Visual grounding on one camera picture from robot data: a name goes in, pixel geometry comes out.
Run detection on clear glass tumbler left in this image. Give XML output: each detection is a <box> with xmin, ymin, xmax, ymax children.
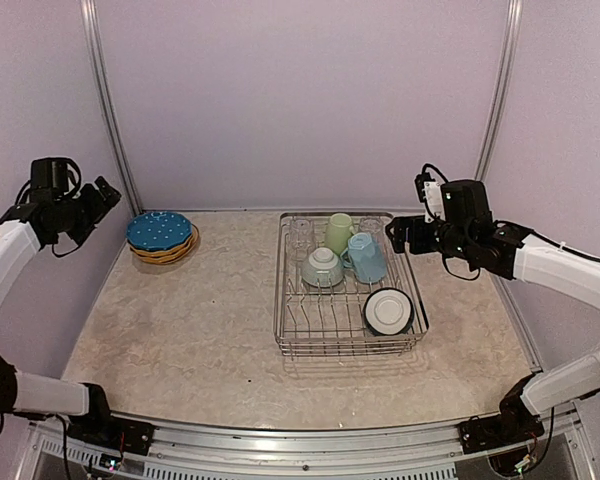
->
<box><xmin>289</xmin><ymin>218</ymin><xmax>313</xmax><ymax>259</ymax></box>

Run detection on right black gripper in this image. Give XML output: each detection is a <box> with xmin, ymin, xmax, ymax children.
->
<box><xmin>386</xmin><ymin>214</ymin><xmax>474</xmax><ymax>260</ymax></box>

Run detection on green grid pattern bowl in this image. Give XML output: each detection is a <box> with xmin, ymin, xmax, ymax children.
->
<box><xmin>301</xmin><ymin>247</ymin><xmax>344</xmax><ymax>289</ymax></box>

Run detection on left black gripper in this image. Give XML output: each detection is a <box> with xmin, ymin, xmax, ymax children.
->
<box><xmin>54</xmin><ymin>175</ymin><xmax>120</xmax><ymax>245</ymax></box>

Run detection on left aluminium corner post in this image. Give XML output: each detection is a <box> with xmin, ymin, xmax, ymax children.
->
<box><xmin>80</xmin><ymin>0</ymin><xmax>143</xmax><ymax>216</ymax></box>

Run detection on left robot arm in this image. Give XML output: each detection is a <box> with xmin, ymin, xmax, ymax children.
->
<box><xmin>0</xmin><ymin>157</ymin><xmax>121</xmax><ymax>445</ymax></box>

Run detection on clear glass tumbler right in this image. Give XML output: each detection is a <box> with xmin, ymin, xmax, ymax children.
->
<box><xmin>358</xmin><ymin>216</ymin><xmax>384</xmax><ymax>238</ymax></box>

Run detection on aluminium corner post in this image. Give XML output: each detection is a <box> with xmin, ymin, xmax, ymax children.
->
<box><xmin>474</xmin><ymin>0</ymin><xmax>524</xmax><ymax>182</ymax></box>
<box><xmin>80</xmin><ymin>0</ymin><xmax>143</xmax><ymax>216</ymax></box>

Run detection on metal wire dish rack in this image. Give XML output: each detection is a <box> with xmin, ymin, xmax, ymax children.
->
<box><xmin>274</xmin><ymin>211</ymin><xmax>429</xmax><ymax>357</ymax></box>

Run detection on aluminium front rail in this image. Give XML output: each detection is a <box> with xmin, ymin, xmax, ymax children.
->
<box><xmin>14</xmin><ymin>394</ymin><xmax>596</xmax><ymax>480</ymax></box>

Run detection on beige floral plate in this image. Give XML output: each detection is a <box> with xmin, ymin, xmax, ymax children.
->
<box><xmin>129</xmin><ymin>229</ymin><xmax>202</xmax><ymax>266</ymax></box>

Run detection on small yellow dotted plate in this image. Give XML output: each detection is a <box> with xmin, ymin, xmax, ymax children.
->
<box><xmin>129</xmin><ymin>225</ymin><xmax>199</xmax><ymax>258</ymax></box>

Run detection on right aluminium corner post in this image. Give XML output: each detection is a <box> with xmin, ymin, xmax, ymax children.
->
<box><xmin>474</xmin><ymin>0</ymin><xmax>524</xmax><ymax>182</ymax></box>

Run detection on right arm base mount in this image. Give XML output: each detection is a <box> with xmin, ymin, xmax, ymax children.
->
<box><xmin>457</xmin><ymin>414</ymin><xmax>545</xmax><ymax>454</ymax></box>

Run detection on green mug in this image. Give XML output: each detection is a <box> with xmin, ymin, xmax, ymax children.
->
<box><xmin>324</xmin><ymin>213</ymin><xmax>355</xmax><ymax>256</ymax></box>

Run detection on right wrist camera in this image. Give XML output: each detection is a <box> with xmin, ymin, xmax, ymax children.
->
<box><xmin>414</xmin><ymin>163</ymin><xmax>448</xmax><ymax>223</ymax></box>

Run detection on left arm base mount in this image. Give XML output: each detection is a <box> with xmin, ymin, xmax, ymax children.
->
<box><xmin>68</xmin><ymin>395</ymin><xmax>155</xmax><ymax>456</ymax></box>

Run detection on clear glass tumbler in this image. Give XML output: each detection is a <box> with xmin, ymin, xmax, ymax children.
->
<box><xmin>289</xmin><ymin>218</ymin><xmax>313</xmax><ymax>259</ymax></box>
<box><xmin>358</xmin><ymin>216</ymin><xmax>384</xmax><ymax>238</ymax></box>

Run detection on light blue mug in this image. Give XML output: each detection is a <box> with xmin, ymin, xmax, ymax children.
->
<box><xmin>340</xmin><ymin>232</ymin><xmax>387</xmax><ymax>284</ymax></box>

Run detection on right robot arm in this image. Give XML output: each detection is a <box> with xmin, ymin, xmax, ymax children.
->
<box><xmin>385</xmin><ymin>174</ymin><xmax>600</xmax><ymax>444</ymax></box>

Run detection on blue dotted plate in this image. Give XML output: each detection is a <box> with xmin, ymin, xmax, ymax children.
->
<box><xmin>126</xmin><ymin>211</ymin><xmax>193</xmax><ymax>252</ymax></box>

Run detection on black rimmed white bowl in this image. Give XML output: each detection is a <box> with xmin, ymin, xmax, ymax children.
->
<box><xmin>362</xmin><ymin>287</ymin><xmax>415</xmax><ymax>336</ymax></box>

